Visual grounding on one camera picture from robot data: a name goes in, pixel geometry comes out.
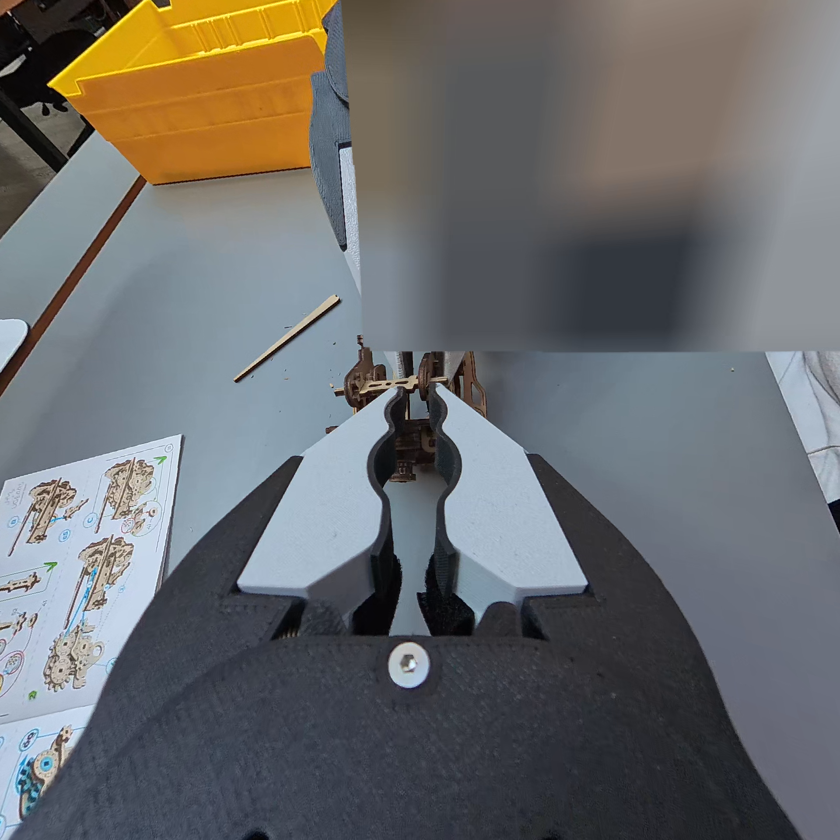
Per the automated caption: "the grey desk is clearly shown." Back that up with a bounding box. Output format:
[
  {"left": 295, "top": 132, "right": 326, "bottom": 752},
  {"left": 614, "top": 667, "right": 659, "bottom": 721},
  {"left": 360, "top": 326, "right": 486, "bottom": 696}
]
[
  {"left": 0, "top": 167, "right": 840, "bottom": 840},
  {"left": 0, "top": 130, "right": 147, "bottom": 395}
]

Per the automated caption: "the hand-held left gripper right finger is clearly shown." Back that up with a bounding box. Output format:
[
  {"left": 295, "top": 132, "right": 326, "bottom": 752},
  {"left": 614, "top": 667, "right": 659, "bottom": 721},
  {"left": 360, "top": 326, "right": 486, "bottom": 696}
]
[{"left": 430, "top": 384, "right": 589, "bottom": 624}]

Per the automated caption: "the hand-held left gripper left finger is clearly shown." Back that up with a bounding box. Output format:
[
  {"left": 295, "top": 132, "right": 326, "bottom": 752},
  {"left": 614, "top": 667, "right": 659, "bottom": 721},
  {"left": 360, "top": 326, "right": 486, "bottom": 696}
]
[{"left": 235, "top": 387, "right": 403, "bottom": 634}]

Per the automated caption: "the white lamp base plate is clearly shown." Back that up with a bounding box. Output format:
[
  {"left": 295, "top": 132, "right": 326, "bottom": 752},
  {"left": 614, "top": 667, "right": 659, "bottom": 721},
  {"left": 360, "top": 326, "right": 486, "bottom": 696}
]
[{"left": 0, "top": 319, "right": 28, "bottom": 375}]

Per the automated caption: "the person's white shirt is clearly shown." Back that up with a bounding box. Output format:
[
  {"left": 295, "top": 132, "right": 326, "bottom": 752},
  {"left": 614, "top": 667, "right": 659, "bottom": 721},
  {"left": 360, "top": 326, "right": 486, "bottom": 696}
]
[{"left": 764, "top": 351, "right": 840, "bottom": 534}]

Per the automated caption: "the wooden mechanical puzzle model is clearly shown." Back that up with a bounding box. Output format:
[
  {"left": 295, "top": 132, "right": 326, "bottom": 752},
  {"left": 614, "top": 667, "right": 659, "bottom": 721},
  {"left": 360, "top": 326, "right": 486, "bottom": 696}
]
[{"left": 326, "top": 335, "right": 490, "bottom": 483}]

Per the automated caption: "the illustrated instruction booklet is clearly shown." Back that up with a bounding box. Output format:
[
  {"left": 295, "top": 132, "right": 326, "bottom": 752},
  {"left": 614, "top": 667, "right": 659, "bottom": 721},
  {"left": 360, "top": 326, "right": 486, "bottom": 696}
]
[{"left": 0, "top": 433, "right": 185, "bottom": 831}]

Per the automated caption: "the yellow plastic bin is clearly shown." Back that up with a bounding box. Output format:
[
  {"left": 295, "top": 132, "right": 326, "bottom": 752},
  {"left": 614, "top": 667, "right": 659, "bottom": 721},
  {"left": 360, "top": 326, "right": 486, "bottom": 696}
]
[{"left": 47, "top": 0, "right": 342, "bottom": 186}]

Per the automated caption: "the thin wooden stick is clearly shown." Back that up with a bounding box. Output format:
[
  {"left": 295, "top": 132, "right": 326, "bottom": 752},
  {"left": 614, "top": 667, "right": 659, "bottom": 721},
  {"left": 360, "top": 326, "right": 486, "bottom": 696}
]
[{"left": 234, "top": 294, "right": 341, "bottom": 383}]

